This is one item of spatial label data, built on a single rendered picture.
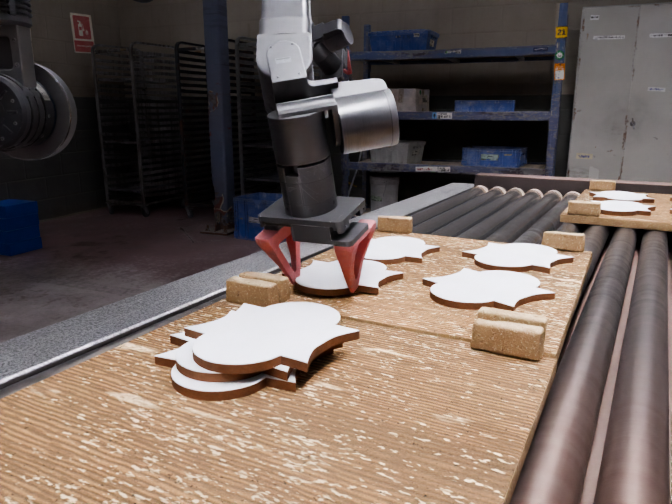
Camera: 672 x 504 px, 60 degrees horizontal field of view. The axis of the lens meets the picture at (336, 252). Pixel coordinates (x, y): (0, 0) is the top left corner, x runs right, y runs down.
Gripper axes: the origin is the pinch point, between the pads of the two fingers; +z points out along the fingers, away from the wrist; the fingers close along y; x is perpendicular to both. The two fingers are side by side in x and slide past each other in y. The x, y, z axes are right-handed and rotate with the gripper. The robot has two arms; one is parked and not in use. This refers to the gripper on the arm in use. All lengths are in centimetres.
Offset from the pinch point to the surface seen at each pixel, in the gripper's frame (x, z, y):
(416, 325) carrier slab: 5.6, 0.2, -13.1
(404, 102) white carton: -435, 87, 159
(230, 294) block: 8.3, -2.0, 6.8
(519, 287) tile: -8.6, 3.2, -20.2
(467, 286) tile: -6.3, 2.5, -14.9
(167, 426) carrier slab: 29.7, -6.4, -4.7
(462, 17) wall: -511, 30, 126
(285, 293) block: 5.2, -1.1, 1.8
